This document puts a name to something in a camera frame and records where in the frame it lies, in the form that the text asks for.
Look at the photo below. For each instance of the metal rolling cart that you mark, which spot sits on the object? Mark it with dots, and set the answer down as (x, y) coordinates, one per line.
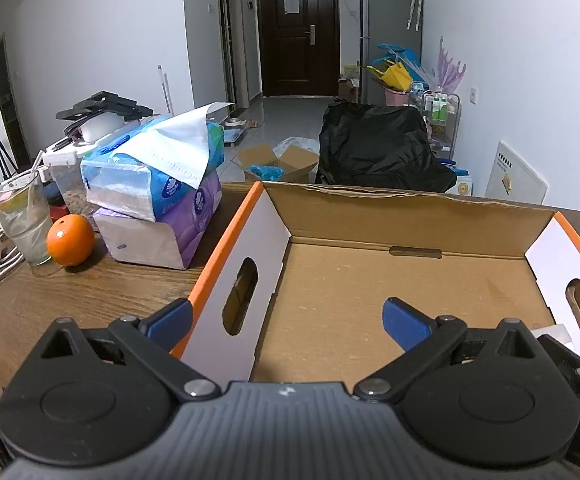
(440, 115)

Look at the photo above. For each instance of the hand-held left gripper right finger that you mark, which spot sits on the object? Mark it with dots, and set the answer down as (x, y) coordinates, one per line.
(406, 326)

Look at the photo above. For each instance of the wall socket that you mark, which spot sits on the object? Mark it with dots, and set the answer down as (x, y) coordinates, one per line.
(473, 95)

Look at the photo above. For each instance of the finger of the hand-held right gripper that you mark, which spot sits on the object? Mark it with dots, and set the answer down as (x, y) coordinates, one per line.
(567, 357)

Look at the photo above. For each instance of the clear container with white lid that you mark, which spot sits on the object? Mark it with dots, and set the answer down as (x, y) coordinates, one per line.
(69, 180)

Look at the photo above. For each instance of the yellow bag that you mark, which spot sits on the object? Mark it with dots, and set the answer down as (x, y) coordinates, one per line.
(395, 76)

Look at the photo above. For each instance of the stack of black plastic parts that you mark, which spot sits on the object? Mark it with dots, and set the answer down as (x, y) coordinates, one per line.
(104, 105)

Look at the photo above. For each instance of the dark brown door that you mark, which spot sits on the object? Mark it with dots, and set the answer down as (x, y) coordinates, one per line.
(295, 50)

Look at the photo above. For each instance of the white plastic bag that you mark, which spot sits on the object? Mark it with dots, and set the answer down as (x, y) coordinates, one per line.
(290, 144)

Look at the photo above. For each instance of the white board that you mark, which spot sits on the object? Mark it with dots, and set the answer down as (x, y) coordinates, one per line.
(512, 175)

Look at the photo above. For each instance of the brown cardboard box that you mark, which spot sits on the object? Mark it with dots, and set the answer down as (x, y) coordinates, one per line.
(297, 162)

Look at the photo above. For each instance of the grey refrigerator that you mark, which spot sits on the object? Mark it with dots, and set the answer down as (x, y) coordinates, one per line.
(390, 20)

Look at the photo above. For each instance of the purple tissue pack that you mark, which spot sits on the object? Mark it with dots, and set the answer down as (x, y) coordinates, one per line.
(169, 240)

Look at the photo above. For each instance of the pink basket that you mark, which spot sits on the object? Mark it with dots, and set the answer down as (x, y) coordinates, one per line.
(397, 96)

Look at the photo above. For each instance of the black bag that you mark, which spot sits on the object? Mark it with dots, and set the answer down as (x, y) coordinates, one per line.
(380, 150)

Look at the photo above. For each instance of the blue plastic wrap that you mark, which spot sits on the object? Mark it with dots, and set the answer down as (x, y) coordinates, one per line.
(266, 172)

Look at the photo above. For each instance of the orange cardboard box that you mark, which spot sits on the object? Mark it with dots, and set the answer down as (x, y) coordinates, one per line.
(370, 285)

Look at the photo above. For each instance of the purple feather decoration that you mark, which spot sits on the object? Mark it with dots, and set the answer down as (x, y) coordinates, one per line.
(450, 67)

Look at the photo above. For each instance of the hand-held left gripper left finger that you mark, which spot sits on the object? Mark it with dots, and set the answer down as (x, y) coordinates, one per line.
(172, 318)

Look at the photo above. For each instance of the blue bag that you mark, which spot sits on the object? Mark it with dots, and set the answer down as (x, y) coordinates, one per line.
(410, 57)

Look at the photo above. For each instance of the blue tissue pack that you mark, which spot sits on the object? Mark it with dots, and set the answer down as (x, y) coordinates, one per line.
(119, 180)

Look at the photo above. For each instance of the orange fruit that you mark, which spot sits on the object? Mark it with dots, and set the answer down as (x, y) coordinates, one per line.
(69, 240)

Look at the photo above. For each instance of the clear plastic cup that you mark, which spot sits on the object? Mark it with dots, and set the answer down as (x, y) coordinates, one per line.
(22, 220)

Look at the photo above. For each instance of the white tissue sheet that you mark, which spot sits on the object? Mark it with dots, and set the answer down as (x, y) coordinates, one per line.
(179, 145)

